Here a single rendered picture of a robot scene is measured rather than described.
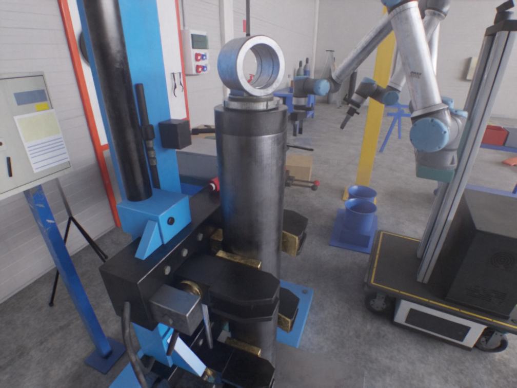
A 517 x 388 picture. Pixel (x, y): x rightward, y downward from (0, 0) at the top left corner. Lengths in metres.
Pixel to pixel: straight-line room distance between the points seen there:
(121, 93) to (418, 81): 1.11
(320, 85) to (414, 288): 1.36
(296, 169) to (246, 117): 2.97
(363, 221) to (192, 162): 1.73
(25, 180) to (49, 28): 1.68
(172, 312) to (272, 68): 0.71
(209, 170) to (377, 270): 1.32
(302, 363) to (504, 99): 11.51
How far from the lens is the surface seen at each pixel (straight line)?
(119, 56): 0.85
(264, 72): 0.83
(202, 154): 1.30
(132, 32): 0.99
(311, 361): 1.69
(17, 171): 1.25
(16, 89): 1.24
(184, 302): 0.81
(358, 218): 2.57
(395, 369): 1.98
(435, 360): 2.12
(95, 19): 0.85
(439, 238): 1.88
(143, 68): 1.01
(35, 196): 1.38
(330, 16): 11.67
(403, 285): 1.99
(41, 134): 1.28
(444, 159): 1.51
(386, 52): 3.23
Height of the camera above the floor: 1.59
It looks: 27 degrees down
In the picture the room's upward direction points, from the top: straight up
